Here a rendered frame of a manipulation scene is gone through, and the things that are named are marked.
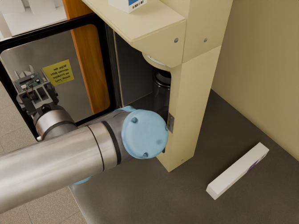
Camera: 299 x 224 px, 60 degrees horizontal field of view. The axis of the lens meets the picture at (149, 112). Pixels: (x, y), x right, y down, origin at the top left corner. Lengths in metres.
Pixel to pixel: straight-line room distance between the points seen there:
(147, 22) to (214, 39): 0.17
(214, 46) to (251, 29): 0.40
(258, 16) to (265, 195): 0.57
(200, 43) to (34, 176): 0.37
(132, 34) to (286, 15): 0.56
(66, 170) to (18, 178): 0.06
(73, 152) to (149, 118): 0.12
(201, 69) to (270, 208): 0.52
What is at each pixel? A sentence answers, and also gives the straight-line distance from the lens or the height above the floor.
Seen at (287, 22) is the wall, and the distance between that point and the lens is 0.89.
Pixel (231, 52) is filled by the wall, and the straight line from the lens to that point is 1.06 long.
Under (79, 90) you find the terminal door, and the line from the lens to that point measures 0.86.
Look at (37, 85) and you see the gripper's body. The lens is 0.62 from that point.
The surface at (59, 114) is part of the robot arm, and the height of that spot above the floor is 1.33.
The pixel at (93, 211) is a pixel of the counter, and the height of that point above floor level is 0.94.
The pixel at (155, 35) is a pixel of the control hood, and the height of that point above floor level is 1.50.
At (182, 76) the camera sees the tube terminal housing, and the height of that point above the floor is 1.38.
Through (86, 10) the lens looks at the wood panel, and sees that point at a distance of 0.80.
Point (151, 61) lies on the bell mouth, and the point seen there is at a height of 1.33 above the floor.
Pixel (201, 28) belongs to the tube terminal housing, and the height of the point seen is 1.48.
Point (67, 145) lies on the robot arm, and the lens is 0.38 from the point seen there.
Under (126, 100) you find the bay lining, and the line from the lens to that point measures 0.96.
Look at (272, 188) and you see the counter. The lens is 0.97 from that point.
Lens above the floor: 1.75
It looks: 50 degrees down
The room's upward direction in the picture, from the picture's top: straight up
